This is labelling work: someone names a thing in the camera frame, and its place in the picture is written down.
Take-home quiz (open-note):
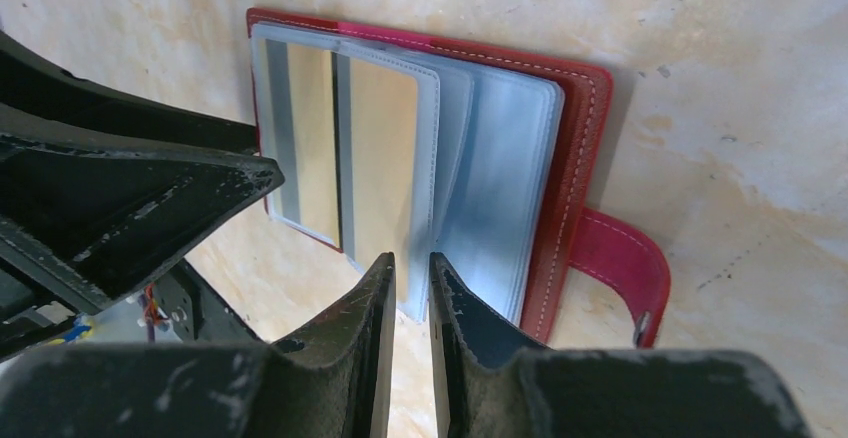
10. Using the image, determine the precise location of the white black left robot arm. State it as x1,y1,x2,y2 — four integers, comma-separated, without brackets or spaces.
1,35,284,359

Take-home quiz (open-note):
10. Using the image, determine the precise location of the red leather card holder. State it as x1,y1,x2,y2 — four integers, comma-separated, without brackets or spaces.
246,8,671,348

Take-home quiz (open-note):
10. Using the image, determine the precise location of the gold credit card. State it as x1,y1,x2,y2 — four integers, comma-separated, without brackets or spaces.
342,57,418,302
253,39,340,248

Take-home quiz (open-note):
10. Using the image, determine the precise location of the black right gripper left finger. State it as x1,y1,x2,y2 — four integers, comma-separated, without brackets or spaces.
1,253,396,437

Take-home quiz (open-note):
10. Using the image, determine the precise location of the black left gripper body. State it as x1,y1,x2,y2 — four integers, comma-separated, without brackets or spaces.
1,249,110,361

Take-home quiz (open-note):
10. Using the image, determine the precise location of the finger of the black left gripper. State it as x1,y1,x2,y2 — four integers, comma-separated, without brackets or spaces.
1,132,283,312
1,33,259,154

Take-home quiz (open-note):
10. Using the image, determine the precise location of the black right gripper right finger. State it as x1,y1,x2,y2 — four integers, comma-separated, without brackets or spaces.
429,253,810,437

